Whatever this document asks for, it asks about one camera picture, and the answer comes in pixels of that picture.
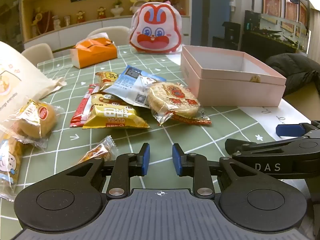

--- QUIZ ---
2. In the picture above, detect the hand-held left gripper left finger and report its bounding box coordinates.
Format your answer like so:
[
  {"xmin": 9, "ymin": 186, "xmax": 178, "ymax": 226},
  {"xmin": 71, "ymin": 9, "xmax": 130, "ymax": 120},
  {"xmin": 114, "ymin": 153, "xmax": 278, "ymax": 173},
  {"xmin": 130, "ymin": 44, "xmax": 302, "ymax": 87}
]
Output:
[{"xmin": 65, "ymin": 143, "xmax": 150, "ymax": 201}]

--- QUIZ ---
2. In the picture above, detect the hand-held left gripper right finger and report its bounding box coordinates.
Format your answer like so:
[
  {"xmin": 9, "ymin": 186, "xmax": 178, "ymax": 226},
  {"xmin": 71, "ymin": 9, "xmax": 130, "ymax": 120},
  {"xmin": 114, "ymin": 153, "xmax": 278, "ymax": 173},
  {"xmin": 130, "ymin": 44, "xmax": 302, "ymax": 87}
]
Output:
[{"xmin": 172, "ymin": 143, "xmax": 260, "ymax": 201}]

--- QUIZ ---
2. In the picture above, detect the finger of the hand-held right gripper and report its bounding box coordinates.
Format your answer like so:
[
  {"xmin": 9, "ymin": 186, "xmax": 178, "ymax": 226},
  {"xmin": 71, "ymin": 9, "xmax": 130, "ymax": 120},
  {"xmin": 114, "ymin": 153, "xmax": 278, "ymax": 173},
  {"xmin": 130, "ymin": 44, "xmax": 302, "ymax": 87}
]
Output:
[
  {"xmin": 276, "ymin": 120, "xmax": 320, "ymax": 138},
  {"xmin": 224, "ymin": 137, "xmax": 309, "ymax": 158}
]

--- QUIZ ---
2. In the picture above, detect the large yellow snack packet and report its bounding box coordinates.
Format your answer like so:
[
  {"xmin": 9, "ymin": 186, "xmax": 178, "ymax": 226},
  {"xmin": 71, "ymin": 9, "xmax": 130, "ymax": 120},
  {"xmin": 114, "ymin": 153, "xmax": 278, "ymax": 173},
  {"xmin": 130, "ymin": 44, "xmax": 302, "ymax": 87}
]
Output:
[{"xmin": 82, "ymin": 94, "xmax": 150, "ymax": 129}]

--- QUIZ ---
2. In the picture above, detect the pink cardboard box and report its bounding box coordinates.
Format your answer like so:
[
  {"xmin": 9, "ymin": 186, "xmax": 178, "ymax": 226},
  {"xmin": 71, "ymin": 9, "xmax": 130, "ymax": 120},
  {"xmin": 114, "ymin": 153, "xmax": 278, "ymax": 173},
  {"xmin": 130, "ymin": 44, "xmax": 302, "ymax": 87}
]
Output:
[{"xmin": 180, "ymin": 45, "xmax": 287, "ymax": 107}]

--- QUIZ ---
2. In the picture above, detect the blue white snack packet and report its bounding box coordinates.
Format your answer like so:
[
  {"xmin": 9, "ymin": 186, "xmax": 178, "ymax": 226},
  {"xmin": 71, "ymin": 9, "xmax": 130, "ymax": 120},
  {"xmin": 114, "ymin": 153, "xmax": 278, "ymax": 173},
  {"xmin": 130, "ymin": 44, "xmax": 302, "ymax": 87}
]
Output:
[{"xmin": 103, "ymin": 65, "xmax": 167, "ymax": 108}]

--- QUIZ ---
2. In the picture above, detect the yellow bun packet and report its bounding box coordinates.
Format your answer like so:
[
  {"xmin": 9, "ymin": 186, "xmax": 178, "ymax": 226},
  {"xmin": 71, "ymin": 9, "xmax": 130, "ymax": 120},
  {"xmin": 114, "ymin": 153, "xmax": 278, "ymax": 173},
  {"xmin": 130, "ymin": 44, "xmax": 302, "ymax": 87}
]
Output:
[{"xmin": 0, "ymin": 99, "xmax": 64, "ymax": 150}]

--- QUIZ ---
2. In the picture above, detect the green checked tablecloth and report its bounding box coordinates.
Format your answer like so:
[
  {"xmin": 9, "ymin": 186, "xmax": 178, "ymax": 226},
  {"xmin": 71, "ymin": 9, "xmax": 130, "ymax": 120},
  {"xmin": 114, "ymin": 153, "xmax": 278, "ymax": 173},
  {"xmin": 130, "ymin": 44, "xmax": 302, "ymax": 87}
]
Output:
[{"xmin": 0, "ymin": 44, "xmax": 313, "ymax": 205}]

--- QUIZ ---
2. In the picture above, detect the white patterned cloth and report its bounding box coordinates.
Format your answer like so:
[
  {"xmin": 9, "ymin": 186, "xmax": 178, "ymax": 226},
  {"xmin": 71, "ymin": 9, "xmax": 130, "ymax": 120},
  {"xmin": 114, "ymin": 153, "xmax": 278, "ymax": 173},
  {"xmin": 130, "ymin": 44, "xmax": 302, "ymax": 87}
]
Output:
[{"xmin": 237, "ymin": 97, "xmax": 310, "ymax": 140}]

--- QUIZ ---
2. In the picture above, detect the small orange wrapped candy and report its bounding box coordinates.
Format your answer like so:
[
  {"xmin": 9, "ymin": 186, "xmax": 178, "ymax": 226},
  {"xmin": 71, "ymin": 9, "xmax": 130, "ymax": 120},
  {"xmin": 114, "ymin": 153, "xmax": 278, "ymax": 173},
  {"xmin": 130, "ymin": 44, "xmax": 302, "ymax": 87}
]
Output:
[{"xmin": 77, "ymin": 136, "xmax": 118, "ymax": 164}]

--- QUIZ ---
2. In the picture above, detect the dark padded jacket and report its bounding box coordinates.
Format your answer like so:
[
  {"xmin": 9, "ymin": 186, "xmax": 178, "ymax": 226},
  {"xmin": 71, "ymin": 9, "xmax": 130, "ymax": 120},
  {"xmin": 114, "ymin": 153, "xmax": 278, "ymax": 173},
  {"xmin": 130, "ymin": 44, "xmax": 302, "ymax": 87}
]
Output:
[{"xmin": 265, "ymin": 53, "xmax": 320, "ymax": 98}]

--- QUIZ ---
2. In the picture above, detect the round rice cracker packet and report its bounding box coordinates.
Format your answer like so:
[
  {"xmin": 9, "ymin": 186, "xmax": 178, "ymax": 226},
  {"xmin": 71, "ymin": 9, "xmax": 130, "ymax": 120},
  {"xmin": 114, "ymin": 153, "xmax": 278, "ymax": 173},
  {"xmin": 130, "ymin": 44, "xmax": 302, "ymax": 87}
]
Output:
[{"xmin": 147, "ymin": 82, "xmax": 212, "ymax": 126}]

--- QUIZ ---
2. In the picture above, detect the long red snack packet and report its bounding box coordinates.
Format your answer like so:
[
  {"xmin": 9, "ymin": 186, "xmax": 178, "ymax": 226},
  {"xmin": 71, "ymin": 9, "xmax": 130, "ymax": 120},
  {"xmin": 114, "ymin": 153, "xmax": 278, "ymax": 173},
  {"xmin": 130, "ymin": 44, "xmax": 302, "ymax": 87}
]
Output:
[{"xmin": 70, "ymin": 84, "xmax": 100, "ymax": 128}]

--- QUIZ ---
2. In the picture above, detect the small yellow bear packet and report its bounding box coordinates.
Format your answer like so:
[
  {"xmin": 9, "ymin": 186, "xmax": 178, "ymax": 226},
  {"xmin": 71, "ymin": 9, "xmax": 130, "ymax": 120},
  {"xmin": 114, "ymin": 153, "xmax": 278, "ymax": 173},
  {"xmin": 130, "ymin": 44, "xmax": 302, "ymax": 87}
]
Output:
[{"xmin": 95, "ymin": 71, "xmax": 120, "ymax": 93}]

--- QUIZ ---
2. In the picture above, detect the glass fish tank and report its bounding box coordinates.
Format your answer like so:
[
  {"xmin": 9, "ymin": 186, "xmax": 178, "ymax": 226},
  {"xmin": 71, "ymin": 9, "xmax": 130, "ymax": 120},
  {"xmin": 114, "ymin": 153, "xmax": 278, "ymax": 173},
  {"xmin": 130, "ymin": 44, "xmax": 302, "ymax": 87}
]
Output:
[{"xmin": 244, "ymin": 0, "xmax": 312, "ymax": 54}]

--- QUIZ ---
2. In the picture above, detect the black stand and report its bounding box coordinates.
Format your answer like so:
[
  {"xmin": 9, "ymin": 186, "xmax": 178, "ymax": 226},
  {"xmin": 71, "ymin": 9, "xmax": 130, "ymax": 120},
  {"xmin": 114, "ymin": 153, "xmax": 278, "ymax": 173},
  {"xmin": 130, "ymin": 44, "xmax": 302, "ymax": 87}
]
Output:
[{"xmin": 212, "ymin": 22, "xmax": 242, "ymax": 51}]

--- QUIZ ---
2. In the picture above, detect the orange tissue box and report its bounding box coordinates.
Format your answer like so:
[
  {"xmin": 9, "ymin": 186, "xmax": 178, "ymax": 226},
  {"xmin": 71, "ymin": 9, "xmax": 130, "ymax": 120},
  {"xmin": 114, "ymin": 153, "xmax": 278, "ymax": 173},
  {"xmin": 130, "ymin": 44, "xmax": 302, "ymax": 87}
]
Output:
[{"xmin": 70, "ymin": 37, "xmax": 118, "ymax": 69}]

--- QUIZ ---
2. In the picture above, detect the rabbit face bag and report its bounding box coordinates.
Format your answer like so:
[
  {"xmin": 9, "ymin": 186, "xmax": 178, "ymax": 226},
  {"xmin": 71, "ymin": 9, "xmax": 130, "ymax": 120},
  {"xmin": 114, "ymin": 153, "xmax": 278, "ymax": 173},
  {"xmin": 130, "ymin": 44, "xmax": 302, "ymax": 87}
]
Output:
[{"xmin": 129, "ymin": 2, "xmax": 182, "ymax": 54}]

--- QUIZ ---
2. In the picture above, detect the beige chair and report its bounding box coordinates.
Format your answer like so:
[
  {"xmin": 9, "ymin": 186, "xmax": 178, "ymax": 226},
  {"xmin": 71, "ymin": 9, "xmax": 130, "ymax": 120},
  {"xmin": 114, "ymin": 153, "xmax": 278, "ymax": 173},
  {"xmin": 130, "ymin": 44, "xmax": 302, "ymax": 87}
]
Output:
[
  {"xmin": 21, "ymin": 43, "xmax": 54, "ymax": 62},
  {"xmin": 87, "ymin": 26, "xmax": 132, "ymax": 46}
]

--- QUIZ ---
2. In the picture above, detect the cartoon face bread packet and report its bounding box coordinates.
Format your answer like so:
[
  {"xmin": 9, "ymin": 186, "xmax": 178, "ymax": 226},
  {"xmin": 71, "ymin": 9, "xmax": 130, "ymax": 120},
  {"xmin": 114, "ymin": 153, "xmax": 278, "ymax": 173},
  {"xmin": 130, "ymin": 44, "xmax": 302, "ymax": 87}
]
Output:
[{"xmin": 0, "ymin": 132, "xmax": 25, "ymax": 200}]

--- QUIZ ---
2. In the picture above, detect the cream printed tote bag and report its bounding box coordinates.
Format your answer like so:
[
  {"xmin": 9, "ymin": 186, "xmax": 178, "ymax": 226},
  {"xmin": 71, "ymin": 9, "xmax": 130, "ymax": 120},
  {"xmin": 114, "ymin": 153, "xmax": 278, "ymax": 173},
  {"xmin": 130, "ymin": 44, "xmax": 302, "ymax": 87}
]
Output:
[{"xmin": 0, "ymin": 41, "xmax": 66, "ymax": 120}]

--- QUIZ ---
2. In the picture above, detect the white vase with plant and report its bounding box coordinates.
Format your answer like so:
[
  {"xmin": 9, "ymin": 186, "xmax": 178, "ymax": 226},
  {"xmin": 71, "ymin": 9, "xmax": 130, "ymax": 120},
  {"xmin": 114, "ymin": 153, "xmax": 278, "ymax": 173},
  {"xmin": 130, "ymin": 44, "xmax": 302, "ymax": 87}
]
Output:
[{"xmin": 111, "ymin": 0, "xmax": 123, "ymax": 18}]

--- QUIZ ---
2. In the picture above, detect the yellow eared plush headband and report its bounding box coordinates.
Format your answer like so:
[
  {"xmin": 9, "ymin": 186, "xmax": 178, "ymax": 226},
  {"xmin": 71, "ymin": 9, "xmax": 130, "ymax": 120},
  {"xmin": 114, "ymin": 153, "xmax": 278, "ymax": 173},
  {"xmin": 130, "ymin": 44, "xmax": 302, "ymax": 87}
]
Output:
[{"xmin": 130, "ymin": 0, "xmax": 150, "ymax": 14}]

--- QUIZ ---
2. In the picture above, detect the large gold red figurine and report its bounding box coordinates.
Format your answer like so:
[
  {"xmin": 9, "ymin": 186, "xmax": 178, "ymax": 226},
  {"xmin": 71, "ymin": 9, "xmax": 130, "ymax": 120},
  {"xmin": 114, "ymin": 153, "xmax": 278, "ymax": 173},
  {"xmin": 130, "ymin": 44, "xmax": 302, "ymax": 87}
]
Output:
[{"xmin": 31, "ymin": 7, "xmax": 54, "ymax": 34}]

